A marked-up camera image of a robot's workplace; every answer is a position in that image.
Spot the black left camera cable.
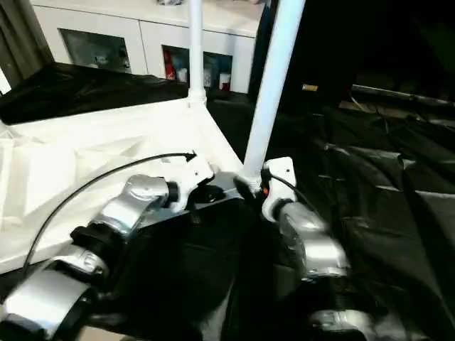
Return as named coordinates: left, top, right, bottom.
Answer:
left=23, top=151, right=198, bottom=274

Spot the white glass-door cabinet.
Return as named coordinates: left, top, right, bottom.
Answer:
left=30, top=0, right=266, bottom=95

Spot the white plastic table top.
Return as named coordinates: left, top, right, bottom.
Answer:
left=0, top=99, right=255, bottom=274

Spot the red bottle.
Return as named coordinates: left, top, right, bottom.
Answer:
left=164, top=51, right=175, bottom=80

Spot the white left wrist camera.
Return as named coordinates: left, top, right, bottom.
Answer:
left=161, top=152, right=216, bottom=210

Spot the black mat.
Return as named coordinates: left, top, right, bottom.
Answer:
left=0, top=62, right=455, bottom=341

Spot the grey curtain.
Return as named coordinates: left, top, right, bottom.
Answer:
left=0, top=0, right=50, bottom=85

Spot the white plastic table leg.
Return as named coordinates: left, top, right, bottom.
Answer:
left=238, top=0, right=307, bottom=185
left=187, top=0, right=208, bottom=107

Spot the dark metal pole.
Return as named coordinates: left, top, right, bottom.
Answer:
left=351, top=85, right=455, bottom=106

